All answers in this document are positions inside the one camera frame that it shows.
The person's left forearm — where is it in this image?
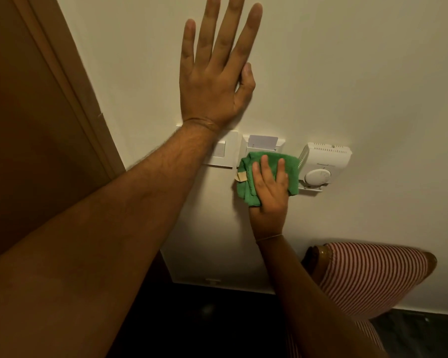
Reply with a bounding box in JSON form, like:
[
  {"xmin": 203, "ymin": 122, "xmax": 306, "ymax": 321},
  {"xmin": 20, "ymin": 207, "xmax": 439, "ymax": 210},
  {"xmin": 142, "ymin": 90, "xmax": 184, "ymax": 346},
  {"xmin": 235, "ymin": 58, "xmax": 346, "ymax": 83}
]
[{"xmin": 0, "ymin": 121, "xmax": 224, "ymax": 358}]

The white baseboard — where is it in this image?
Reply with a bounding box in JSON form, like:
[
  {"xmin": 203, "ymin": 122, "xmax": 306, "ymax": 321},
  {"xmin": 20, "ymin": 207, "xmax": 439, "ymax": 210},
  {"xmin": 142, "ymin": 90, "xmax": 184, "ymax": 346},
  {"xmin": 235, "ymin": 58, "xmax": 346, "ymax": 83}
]
[{"xmin": 171, "ymin": 279, "xmax": 278, "ymax": 295}]

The person's right forearm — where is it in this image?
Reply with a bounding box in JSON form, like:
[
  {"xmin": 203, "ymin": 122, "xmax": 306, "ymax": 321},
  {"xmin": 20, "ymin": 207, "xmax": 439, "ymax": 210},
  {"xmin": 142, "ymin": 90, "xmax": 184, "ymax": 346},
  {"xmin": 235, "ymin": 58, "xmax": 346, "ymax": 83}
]
[{"xmin": 256, "ymin": 236, "xmax": 390, "ymax": 358}]

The white key card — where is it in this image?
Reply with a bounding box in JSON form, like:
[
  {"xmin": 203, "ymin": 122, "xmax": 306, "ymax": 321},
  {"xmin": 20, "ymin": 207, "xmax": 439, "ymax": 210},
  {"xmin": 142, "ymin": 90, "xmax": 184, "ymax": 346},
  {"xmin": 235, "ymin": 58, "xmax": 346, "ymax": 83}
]
[{"xmin": 248, "ymin": 135, "xmax": 279, "ymax": 152}]

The white key card holder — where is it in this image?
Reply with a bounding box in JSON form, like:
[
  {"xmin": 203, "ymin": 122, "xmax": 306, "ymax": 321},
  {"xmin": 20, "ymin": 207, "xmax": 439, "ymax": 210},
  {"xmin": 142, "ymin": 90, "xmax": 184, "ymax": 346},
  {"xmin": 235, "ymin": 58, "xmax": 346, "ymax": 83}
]
[{"xmin": 238, "ymin": 134, "xmax": 286, "ymax": 169}]

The green microfibre cloth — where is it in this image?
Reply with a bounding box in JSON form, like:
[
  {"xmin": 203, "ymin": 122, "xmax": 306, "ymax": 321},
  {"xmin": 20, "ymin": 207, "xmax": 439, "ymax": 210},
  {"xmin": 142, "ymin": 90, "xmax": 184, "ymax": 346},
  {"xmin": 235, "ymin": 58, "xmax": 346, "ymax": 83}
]
[{"xmin": 235, "ymin": 151, "xmax": 301, "ymax": 208}]

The person's left hand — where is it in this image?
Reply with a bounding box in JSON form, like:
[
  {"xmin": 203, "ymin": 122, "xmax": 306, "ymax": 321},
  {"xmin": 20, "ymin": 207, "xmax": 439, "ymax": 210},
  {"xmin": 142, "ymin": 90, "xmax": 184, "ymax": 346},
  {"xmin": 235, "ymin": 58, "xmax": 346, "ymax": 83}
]
[{"xmin": 179, "ymin": 0, "xmax": 264, "ymax": 130}]

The white dial thermostat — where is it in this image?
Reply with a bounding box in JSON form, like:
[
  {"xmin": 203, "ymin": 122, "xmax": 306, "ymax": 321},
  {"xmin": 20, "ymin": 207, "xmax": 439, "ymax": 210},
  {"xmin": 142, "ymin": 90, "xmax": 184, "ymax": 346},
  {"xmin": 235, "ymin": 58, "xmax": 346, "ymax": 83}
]
[{"xmin": 297, "ymin": 142, "xmax": 353, "ymax": 193}]

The brown wooden door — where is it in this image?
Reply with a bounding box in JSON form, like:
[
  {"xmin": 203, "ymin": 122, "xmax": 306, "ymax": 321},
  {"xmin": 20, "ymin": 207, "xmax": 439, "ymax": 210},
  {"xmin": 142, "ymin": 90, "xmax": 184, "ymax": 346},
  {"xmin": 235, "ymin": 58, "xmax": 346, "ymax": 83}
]
[{"xmin": 0, "ymin": 0, "xmax": 113, "ymax": 268}]

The red white striped chair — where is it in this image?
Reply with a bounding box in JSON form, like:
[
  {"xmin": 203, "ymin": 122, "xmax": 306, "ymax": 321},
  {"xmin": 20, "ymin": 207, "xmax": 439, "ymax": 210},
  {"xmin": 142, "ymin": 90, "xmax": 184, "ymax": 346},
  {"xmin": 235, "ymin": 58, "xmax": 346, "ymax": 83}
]
[{"xmin": 287, "ymin": 242, "xmax": 438, "ymax": 358}]

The person's right hand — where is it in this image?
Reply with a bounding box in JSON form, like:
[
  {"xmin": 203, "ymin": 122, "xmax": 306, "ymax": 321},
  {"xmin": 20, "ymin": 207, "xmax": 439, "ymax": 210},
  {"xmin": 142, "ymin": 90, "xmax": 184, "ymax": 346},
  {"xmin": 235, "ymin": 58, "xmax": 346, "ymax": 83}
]
[{"xmin": 248, "ymin": 155, "xmax": 290, "ymax": 243}]

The white wall switch plate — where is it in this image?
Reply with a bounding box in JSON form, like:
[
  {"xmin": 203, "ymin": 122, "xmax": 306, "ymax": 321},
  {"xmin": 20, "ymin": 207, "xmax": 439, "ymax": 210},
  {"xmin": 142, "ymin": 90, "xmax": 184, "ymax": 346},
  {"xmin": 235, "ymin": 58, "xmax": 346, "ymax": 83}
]
[{"xmin": 203, "ymin": 130, "xmax": 240, "ymax": 169}]

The brown wooden door frame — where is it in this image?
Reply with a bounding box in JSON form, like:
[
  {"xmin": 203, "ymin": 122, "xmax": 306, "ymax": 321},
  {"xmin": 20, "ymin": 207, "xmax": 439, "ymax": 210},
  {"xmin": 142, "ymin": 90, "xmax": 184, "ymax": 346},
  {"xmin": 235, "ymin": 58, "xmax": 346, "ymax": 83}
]
[{"xmin": 10, "ymin": 0, "xmax": 127, "ymax": 180}]

